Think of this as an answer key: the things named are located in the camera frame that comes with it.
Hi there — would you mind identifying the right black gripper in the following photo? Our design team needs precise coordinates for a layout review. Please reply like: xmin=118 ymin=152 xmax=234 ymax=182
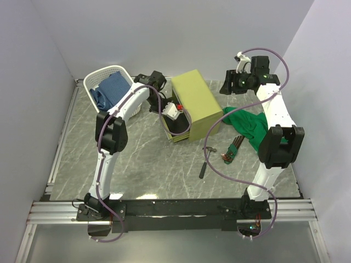
xmin=219 ymin=70 xmax=253 ymax=95

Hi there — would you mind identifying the olive green tool chest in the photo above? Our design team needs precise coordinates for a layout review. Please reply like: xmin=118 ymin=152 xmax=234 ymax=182
xmin=163 ymin=70 xmax=223 ymax=142

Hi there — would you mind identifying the black handled hammer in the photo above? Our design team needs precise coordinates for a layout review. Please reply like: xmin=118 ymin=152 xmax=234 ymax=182
xmin=199 ymin=146 xmax=217 ymax=179

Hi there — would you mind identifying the hex key set green holder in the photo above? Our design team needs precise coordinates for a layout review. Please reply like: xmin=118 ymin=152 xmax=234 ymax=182
xmin=221 ymin=135 xmax=245 ymax=164

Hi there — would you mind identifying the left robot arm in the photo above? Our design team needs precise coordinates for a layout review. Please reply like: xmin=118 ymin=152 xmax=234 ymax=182
xmin=84 ymin=67 xmax=167 ymax=220

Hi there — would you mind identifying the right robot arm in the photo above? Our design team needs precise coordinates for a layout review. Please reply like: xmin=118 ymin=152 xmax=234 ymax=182
xmin=219 ymin=52 xmax=305 ymax=219

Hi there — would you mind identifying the blue cloth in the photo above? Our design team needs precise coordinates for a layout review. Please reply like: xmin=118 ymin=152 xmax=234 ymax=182
xmin=89 ymin=71 xmax=131 ymax=111

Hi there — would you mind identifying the green cloth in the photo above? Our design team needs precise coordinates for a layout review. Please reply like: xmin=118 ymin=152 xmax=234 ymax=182
xmin=221 ymin=106 xmax=288 ymax=154

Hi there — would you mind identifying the white plastic basket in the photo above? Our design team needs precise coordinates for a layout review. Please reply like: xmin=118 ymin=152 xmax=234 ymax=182
xmin=83 ymin=65 xmax=150 ymax=121

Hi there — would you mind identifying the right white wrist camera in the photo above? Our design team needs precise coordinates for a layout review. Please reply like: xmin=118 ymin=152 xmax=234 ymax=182
xmin=234 ymin=52 xmax=251 ymax=73

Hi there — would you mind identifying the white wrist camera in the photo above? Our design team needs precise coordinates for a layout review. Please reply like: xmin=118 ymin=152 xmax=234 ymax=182
xmin=234 ymin=52 xmax=251 ymax=73
xmin=161 ymin=102 xmax=183 ymax=121

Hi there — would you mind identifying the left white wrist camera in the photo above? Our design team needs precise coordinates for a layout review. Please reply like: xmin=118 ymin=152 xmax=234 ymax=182
xmin=161 ymin=102 xmax=183 ymax=121

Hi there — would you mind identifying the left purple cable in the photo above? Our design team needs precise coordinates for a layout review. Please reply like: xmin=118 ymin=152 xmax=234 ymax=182
xmin=97 ymin=84 xmax=192 ymax=244

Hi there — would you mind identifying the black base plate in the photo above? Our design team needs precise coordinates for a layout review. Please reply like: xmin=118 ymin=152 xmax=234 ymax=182
xmin=76 ymin=197 xmax=271 ymax=233

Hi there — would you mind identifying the aluminium frame rail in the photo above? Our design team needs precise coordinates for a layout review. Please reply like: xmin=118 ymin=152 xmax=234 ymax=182
xmin=15 ymin=78 xmax=86 ymax=263

